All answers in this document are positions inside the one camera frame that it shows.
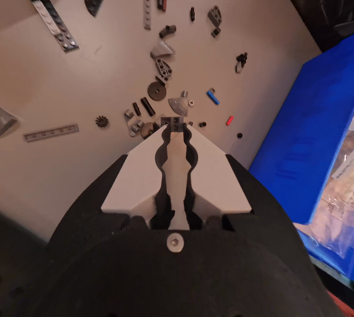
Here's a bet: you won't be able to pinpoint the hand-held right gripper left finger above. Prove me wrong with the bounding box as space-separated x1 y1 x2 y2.
101 125 175 230

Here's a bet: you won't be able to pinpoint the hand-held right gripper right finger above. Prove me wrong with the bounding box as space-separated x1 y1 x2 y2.
183 123 252 230

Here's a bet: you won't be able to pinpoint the grey curved lego slope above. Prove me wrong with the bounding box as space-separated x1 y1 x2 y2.
160 116 185 133

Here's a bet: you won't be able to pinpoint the black long lego plate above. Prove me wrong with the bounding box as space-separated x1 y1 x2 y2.
24 0 80 54

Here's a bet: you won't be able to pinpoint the small light grey lego plate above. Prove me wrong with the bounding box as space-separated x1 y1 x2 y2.
31 0 71 50

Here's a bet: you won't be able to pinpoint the scattered small lego pieces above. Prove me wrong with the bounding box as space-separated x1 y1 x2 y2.
0 0 250 140

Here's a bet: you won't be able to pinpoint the light grey holed lego plate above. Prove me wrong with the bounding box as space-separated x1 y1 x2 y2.
23 124 80 142

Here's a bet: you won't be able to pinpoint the long grey lego plate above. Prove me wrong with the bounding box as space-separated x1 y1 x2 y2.
143 0 152 31

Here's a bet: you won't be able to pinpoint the blue plastic storage bin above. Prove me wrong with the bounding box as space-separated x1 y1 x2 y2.
248 36 354 282

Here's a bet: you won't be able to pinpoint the clear plastic bags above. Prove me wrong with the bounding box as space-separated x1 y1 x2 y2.
298 120 354 257

